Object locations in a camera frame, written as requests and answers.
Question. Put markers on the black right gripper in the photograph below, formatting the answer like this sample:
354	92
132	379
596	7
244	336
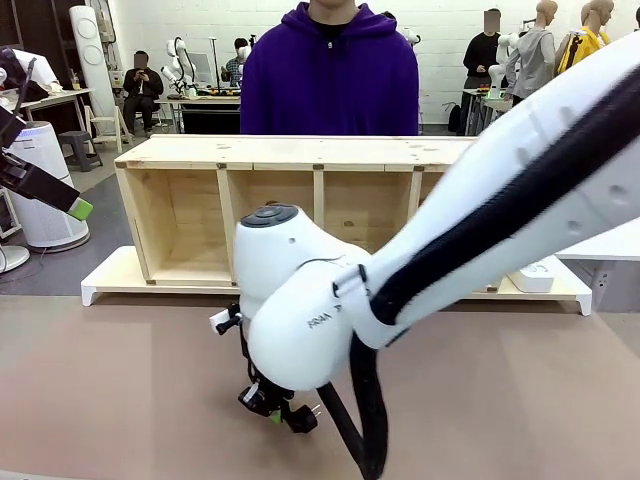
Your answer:
265	395

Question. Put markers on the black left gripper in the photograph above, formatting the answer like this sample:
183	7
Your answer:
10	170

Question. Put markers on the black power plug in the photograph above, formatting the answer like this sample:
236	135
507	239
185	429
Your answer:
302	422

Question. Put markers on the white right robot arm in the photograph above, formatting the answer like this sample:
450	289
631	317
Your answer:
300	300

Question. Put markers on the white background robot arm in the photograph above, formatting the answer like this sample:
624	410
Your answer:
502	60
177	65

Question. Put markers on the white round air purifier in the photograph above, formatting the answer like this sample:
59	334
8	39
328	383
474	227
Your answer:
45	200

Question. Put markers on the grey plastic stool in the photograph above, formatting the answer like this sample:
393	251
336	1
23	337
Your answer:
80	147

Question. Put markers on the white floor fan base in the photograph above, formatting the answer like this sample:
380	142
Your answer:
11	257

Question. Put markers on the white step stool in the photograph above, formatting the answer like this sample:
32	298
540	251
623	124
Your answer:
107	130

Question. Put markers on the seated person in black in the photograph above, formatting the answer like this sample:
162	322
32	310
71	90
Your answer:
142	90

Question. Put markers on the light wooden compartment shelf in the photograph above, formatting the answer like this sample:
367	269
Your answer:
190	150

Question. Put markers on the white tower air conditioner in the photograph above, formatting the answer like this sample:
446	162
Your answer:
90	50

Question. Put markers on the dark background workbench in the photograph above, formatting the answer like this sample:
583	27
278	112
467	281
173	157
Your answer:
210	117

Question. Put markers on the background person at workbench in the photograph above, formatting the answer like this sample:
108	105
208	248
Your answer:
235	62

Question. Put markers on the small white box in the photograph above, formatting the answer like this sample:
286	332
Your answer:
535	280

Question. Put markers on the person in purple hoodie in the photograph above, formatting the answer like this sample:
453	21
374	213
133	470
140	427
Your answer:
330	85

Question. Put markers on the white side table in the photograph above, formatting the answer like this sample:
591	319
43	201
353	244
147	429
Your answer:
605	245

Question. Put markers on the standing person in black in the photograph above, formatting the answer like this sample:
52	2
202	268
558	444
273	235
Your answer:
482	55

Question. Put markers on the mannequin in grey shirt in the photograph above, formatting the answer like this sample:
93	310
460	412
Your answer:
536	55

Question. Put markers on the mannequin in yellow jacket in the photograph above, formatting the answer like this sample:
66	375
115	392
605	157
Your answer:
585	40

